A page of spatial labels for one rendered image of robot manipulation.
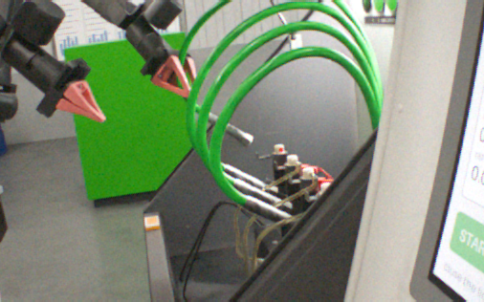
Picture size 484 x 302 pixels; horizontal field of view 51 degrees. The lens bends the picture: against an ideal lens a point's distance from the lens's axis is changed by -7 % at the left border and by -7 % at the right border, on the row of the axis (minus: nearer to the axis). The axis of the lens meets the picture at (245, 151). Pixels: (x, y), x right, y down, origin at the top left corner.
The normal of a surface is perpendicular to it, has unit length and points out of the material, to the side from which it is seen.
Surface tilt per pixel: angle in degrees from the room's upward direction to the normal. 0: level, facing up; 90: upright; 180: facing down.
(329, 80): 90
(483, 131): 76
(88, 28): 90
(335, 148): 90
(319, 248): 90
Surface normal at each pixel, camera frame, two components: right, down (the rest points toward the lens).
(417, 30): -0.97, -0.09
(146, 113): 0.22, 0.22
